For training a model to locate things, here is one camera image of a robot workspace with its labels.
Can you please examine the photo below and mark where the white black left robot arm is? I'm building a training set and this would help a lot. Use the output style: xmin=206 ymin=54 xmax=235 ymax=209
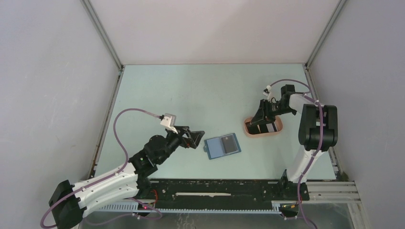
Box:
xmin=49 ymin=126 xmax=205 ymax=229

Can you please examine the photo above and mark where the blue card holder wallet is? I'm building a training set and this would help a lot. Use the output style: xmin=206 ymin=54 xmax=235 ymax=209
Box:
xmin=203 ymin=133 xmax=242 ymax=160

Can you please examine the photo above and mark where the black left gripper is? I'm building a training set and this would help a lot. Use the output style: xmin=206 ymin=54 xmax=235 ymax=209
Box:
xmin=157 ymin=125 xmax=203 ymax=164

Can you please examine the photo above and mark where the pink oval tray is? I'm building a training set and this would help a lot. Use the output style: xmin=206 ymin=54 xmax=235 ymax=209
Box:
xmin=244 ymin=116 xmax=283 ymax=138

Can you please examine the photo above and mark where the aluminium frame rail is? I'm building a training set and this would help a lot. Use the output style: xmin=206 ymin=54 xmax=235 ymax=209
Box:
xmin=73 ymin=180 xmax=362 ymax=205

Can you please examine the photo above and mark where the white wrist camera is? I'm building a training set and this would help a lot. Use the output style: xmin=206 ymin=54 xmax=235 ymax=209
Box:
xmin=160 ymin=113 xmax=178 ymax=134
xmin=263 ymin=85 xmax=275 ymax=102

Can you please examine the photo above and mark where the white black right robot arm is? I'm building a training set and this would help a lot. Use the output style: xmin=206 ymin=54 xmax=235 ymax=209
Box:
xmin=244 ymin=84 xmax=338 ymax=199

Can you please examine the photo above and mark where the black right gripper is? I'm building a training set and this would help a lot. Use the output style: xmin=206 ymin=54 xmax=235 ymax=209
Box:
xmin=251 ymin=98 xmax=296 ymax=125

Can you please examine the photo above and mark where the blue-white cable duct strip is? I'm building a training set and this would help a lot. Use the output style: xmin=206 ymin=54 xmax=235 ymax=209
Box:
xmin=96 ymin=201 xmax=281 ymax=214

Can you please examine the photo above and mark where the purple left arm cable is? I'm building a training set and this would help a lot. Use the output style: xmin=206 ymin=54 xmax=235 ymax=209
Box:
xmin=40 ymin=108 xmax=163 ymax=229

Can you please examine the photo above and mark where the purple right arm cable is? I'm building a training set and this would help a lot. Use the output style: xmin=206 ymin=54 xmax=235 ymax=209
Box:
xmin=269 ymin=79 xmax=325 ymax=229

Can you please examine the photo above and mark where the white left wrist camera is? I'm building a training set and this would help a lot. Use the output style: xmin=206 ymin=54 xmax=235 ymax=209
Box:
xmin=160 ymin=113 xmax=178 ymax=134

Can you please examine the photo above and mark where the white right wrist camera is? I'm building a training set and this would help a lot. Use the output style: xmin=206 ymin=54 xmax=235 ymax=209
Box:
xmin=263 ymin=85 xmax=275 ymax=102

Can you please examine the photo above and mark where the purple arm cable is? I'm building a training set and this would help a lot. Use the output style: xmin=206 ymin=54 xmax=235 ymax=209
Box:
xmin=40 ymin=108 xmax=163 ymax=229
xmin=269 ymin=79 xmax=325 ymax=229

